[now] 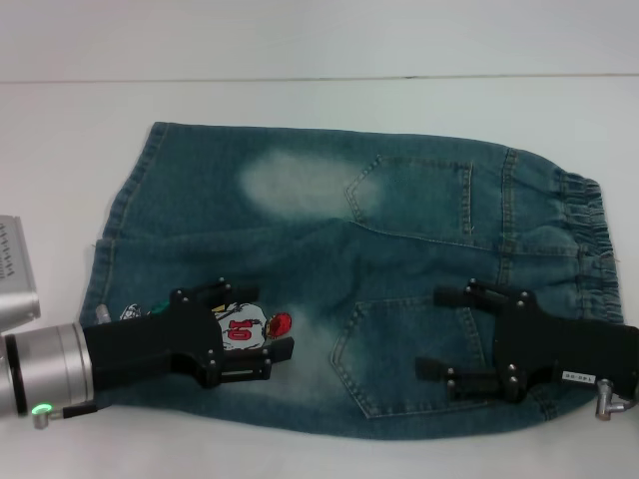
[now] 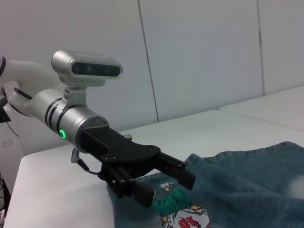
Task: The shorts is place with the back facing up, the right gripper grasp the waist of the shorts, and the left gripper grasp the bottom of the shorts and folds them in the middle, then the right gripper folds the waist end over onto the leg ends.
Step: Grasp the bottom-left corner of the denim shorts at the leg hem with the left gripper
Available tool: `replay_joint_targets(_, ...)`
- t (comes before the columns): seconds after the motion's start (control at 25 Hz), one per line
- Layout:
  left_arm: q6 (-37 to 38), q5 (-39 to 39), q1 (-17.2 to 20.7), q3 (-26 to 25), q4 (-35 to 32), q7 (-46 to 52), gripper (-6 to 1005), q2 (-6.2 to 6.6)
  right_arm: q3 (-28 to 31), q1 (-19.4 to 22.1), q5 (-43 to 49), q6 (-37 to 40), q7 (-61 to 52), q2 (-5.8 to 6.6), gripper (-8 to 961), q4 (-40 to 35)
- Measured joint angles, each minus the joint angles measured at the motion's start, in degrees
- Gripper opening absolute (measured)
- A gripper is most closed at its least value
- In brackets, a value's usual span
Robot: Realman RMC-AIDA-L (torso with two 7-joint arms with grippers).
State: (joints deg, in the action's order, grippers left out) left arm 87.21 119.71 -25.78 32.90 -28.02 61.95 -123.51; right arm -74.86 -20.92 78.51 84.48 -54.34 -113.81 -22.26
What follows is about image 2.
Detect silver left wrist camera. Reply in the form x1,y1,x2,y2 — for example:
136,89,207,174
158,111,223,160
51,49,124,110

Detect black cable bundle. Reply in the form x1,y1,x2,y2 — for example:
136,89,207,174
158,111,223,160
0,172,12,228

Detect black gripper cable silver plug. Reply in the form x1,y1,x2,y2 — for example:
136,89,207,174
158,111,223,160
70,147,102,176

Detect blue denim printed shorts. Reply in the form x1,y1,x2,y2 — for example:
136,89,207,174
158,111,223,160
106,141,304,228

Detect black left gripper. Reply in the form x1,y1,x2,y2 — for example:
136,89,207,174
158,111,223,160
79,125,197,208

